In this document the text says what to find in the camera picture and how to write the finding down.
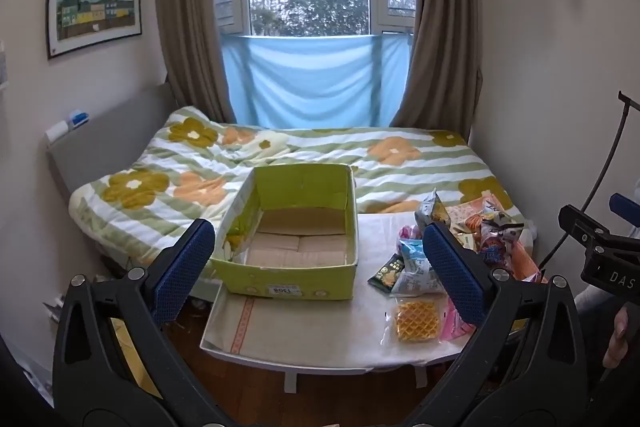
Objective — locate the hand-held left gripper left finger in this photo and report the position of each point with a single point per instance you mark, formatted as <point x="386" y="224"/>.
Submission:
<point x="182" y="272"/>

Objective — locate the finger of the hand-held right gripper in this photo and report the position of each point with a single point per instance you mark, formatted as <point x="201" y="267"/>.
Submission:
<point x="625" y="209"/>
<point x="580" y="227"/>

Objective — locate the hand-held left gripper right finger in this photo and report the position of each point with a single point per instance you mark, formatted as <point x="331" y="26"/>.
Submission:
<point x="452" y="277"/>

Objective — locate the white blue-print snack bag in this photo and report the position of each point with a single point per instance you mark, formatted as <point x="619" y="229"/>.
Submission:
<point x="415" y="279"/>

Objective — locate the dark blue snack bag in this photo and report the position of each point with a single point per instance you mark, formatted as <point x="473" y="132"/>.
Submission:
<point x="495" y="249"/>

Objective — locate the pile of mixed snacks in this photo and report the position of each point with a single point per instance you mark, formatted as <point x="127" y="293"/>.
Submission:
<point x="472" y="224"/>

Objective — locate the waffle packet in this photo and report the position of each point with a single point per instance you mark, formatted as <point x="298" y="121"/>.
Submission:
<point x="415" y="321"/>

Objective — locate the green snack packet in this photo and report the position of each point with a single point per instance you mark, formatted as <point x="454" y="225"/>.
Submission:
<point x="387" y="276"/>

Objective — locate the silver chips bag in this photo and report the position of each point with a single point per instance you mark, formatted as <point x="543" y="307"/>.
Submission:
<point x="430" y="209"/>

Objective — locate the green cardboard box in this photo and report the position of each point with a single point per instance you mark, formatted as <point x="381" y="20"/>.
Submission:
<point x="300" y="282"/>

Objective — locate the person's right forearm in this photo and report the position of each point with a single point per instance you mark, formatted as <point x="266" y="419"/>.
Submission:
<point x="592" y="299"/>

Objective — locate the person's right hand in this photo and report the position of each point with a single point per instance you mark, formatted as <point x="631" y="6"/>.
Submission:
<point x="617" y="342"/>

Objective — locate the white round object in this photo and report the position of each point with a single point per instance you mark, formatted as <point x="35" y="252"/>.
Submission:
<point x="636" y="192"/>

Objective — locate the peach floral towel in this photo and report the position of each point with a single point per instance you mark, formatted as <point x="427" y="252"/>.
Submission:
<point x="524" y="263"/>

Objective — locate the yellow paper bag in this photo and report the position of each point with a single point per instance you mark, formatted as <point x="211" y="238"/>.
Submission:
<point x="120" y="332"/>

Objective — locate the black curved rod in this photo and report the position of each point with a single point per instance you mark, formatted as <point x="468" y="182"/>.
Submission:
<point x="630" y="102"/>

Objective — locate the scattered papers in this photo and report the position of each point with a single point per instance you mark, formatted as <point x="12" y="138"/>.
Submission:
<point x="52" y="309"/>

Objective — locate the grey bed headboard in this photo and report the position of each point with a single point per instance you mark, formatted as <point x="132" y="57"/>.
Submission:
<point x="110" y="142"/>

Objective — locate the white table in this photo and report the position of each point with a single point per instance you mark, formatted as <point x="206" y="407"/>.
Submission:
<point x="292" y="379"/>

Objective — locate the floral striped blanket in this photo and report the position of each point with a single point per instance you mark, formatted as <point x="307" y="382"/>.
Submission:
<point x="310" y="149"/>

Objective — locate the small blue white object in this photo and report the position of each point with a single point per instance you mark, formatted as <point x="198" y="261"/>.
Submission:
<point x="79" y="118"/>

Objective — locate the small white box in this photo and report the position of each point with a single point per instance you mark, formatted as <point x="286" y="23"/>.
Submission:
<point x="57" y="132"/>

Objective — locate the brown curtain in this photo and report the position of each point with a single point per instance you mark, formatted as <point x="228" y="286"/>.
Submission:
<point x="445" y="57"/>
<point x="185" y="32"/>

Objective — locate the light blue hanging cloth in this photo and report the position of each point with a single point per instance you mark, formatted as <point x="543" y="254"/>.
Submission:
<point x="310" y="82"/>

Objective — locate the framed houses picture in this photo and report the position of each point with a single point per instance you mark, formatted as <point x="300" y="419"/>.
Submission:
<point x="95" y="7"/>

